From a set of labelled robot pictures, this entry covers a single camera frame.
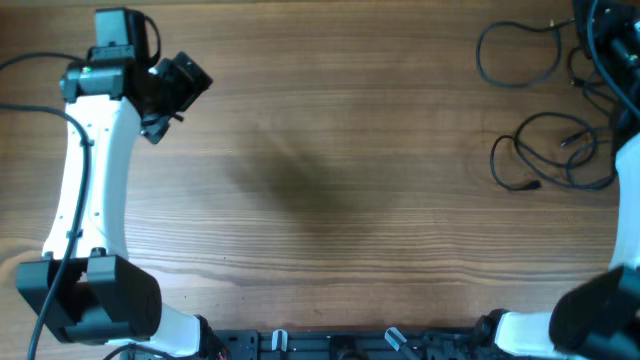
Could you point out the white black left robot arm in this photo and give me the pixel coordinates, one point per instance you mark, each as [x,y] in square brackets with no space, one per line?
[83,288]

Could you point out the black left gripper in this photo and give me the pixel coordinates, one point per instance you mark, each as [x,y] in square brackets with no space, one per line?
[157,126]

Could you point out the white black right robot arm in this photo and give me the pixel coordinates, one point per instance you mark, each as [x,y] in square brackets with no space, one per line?
[599,319]

